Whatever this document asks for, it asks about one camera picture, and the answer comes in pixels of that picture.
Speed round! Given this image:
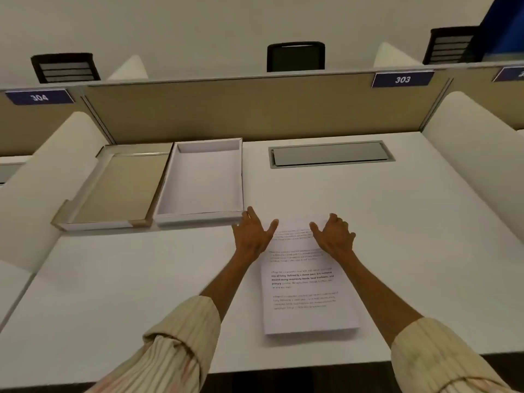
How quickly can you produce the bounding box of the beige desk partition panel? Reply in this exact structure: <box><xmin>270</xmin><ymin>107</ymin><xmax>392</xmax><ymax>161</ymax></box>
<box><xmin>82</xmin><ymin>70</ymin><xmax>453</xmax><ymax>145</ymax></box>
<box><xmin>0</xmin><ymin>87</ymin><xmax>112</xmax><ymax>157</ymax></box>
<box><xmin>444</xmin><ymin>64</ymin><xmax>524</xmax><ymax>130</ymax></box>

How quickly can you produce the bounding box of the grey desk cable hatch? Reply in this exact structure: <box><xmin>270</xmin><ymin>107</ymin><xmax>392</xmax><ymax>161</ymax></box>
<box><xmin>0</xmin><ymin>162</ymin><xmax>23</xmax><ymax>185</ymax></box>
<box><xmin>269</xmin><ymin>140</ymin><xmax>396</xmax><ymax>169</ymax></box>

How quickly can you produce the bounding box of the person's left forearm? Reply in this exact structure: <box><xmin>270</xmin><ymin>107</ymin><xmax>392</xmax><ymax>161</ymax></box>
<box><xmin>86</xmin><ymin>250</ymin><xmax>255</xmax><ymax>393</ymax></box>

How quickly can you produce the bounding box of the stack of white printed paper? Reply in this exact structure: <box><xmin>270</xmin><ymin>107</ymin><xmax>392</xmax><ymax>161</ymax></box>
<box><xmin>260</xmin><ymin>219</ymin><xmax>361</xmax><ymax>336</ymax></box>

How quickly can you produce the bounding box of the black slatted office chair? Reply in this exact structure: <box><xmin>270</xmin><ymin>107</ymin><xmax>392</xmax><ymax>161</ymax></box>
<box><xmin>422</xmin><ymin>26</ymin><xmax>483</xmax><ymax>65</ymax></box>
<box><xmin>31</xmin><ymin>52</ymin><xmax>101</xmax><ymax>84</ymax></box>

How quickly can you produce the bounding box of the blue desk number sign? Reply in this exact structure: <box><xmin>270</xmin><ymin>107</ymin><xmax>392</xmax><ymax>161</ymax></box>
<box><xmin>493</xmin><ymin>66</ymin><xmax>524</xmax><ymax>82</ymax></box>
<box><xmin>372</xmin><ymin>70</ymin><xmax>435</xmax><ymax>88</ymax></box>
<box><xmin>5</xmin><ymin>89</ymin><xmax>75</xmax><ymax>106</ymax></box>

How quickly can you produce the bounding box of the white cardboard box tray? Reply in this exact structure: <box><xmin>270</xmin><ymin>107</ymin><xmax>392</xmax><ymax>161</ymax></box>
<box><xmin>153</xmin><ymin>138</ymin><xmax>245</xmax><ymax>227</ymax></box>

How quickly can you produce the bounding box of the person's right hand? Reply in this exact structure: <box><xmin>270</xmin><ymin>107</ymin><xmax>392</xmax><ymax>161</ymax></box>
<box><xmin>309</xmin><ymin>213</ymin><xmax>357</xmax><ymax>263</ymax></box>

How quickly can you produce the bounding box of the beige cardboard box lid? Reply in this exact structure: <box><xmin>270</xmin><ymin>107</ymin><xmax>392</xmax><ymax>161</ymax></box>
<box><xmin>51</xmin><ymin>142</ymin><xmax>174</xmax><ymax>232</ymax></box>

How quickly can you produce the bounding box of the person's left hand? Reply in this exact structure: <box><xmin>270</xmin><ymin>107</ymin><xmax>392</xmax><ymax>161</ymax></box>
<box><xmin>232</xmin><ymin>206</ymin><xmax>279</xmax><ymax>263</ymax></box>

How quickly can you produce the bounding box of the white curved desk side divider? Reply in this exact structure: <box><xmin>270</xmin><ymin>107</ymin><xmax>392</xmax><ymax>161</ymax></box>
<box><xmin>107</xmin><ymin>55</ymin><xmax>149</xmax><ymax>81</ymax></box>
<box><xmin>422</xmin><ymin>91</ymin><xmax>524</xmax><ymax>244</ymax></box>
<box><xmin>0</xmin><ymin>111</ymin><xmax>110</xmax><ymax>275</ymax></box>
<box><xmin>373</xmin><ymin>41</ymin><xmax>423</xmax><ymax>69</ymax></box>

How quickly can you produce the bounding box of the person's right forearm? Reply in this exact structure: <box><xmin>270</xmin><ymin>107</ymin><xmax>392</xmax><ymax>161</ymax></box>
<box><xmin>339</xmin><ymin>250</ymin><xmax>517</xmax><ymax>393</ymax></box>

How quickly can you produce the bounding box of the black mesh office chair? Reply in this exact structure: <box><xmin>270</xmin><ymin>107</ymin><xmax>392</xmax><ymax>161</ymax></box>
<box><xmin>267</xmin><ymin>41</ymin><xmax>326</xmax><ymax>73</ymax></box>

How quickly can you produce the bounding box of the blue board panel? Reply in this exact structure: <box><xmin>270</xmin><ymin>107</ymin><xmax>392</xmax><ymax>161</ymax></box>
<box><xmin>477</xmin><ymin>0</ymin><xmax>524</xmax><ymax>62</ymax></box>

